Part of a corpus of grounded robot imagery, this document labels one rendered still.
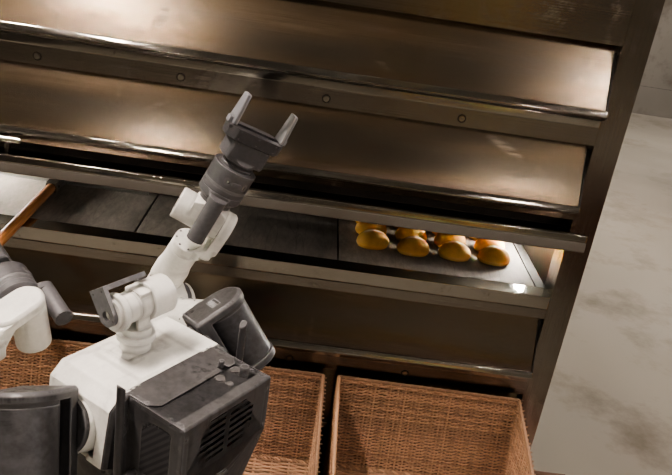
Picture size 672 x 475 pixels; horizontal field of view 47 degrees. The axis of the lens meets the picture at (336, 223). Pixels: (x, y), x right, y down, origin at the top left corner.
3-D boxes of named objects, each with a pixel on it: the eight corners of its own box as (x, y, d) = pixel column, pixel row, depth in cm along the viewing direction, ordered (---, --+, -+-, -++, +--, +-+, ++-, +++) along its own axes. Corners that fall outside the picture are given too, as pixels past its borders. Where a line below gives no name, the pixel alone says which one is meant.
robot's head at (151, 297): (175, 328, 129) (179, 281, 125) (128, 351, 121) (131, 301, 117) (147, 313, 132) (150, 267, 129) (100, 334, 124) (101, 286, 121)
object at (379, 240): (352, 182, 285) (354, 168, 283) (478, 200, 287) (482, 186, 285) (355, 250, 229) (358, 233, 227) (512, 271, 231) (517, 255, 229)
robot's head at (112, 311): (166, 313, 124) (150, 268, 123) (125, 332, 117) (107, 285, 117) (143, 320, 128) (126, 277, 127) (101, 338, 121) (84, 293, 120)
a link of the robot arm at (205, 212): (247, 187, 155) (219, 232, 158) (200, 160, 152) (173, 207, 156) (243, 206, 144) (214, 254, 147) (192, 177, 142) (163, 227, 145)
